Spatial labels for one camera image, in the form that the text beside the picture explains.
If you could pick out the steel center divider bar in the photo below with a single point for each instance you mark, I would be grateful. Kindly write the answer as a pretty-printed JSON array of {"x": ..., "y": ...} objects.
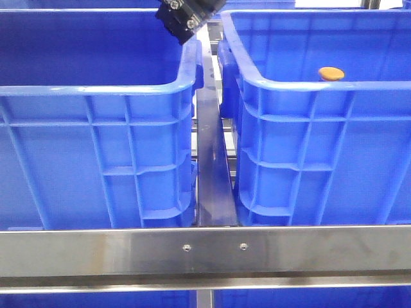
[{"x": 216, "y": 207}]

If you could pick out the yellow push button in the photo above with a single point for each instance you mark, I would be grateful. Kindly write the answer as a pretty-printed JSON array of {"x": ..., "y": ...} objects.
[{"x": 331, "y": 73}]

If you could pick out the lower right blue bin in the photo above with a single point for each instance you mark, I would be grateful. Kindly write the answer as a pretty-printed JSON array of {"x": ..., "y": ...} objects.
[{"x": 395, "y": 296}]

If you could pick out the lower left blue bin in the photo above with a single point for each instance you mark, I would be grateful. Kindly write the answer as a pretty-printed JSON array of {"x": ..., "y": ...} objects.
[{"x": 120, "y": 299}]

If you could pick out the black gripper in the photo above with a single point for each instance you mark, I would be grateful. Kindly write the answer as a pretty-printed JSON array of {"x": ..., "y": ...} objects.
[{"x": 183, "y": 18}]

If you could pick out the right blue plastic bin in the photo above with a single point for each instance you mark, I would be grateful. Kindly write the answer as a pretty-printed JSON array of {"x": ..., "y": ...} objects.
[{"x": 313, "y": 152}]

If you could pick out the left blue plastic bin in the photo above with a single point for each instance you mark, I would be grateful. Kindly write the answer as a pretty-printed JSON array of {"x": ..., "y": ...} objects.
[{"x": 96, "y": 112}]

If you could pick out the far blue bin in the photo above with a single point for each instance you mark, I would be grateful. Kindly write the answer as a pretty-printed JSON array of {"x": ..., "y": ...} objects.
[{"x": 258, "y": 4}]

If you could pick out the stainless steel front rail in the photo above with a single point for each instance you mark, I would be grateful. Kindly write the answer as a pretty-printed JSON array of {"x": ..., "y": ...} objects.
[{"x": 204, "y": 258}]

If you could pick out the blue plastic bin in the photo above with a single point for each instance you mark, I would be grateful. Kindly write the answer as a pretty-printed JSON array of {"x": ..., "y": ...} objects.
[
  {"x": 313, "y": 152},
  {"x": 96, "y": 112}
]

